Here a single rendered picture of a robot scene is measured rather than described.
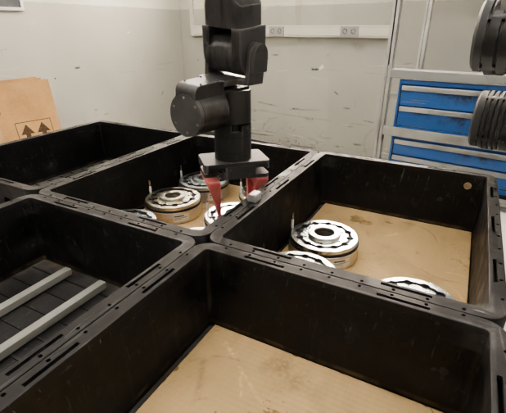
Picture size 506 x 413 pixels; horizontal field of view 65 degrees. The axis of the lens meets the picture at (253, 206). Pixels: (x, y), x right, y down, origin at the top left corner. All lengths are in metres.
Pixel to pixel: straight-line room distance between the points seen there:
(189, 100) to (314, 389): 0.36
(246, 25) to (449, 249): 0.45
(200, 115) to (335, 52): 3.10
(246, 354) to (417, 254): 0.33
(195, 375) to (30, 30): 3.41
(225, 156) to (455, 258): 0.38
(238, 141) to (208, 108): 0.09
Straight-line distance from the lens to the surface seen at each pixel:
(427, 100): 2.47
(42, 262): 0.67
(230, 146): 0.59
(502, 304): 0.41
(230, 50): 0.56
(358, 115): 3.54
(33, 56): 3.68
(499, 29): 0.93
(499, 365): 0.35
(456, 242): 0.72
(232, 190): 0.85
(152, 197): 0.76
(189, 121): 0.53
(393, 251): 0.66
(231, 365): 0.44
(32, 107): 3.48
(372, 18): 3.46
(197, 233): 0.46
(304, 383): 0.43
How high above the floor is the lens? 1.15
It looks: 24 degrees down
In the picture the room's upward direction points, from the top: straight up
